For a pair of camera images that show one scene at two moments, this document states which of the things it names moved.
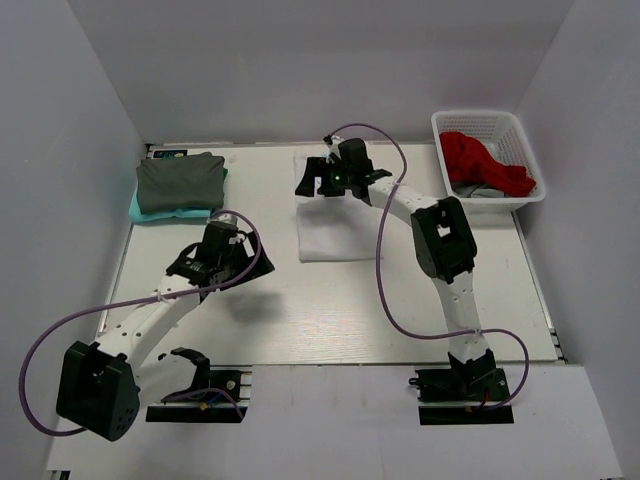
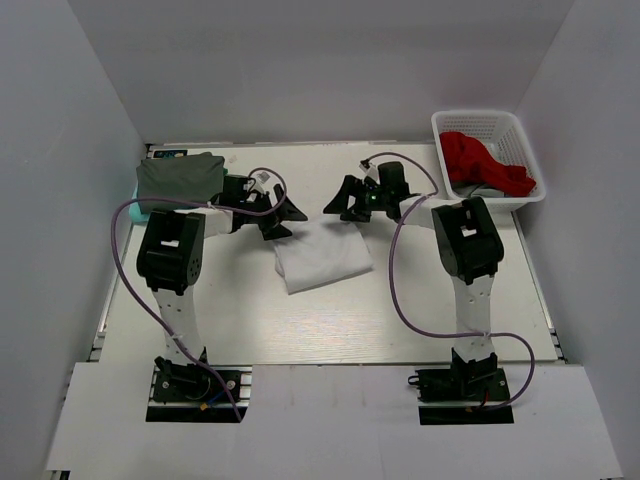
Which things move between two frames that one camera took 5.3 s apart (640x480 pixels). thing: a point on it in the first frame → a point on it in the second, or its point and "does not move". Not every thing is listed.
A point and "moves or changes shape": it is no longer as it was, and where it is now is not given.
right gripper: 315,168 → 356,187
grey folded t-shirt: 184,183 does not move
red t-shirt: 468,160 does not move
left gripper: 240,248 → 287,212
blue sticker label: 169,153 does not move
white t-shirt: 340,228 moves or changes shape
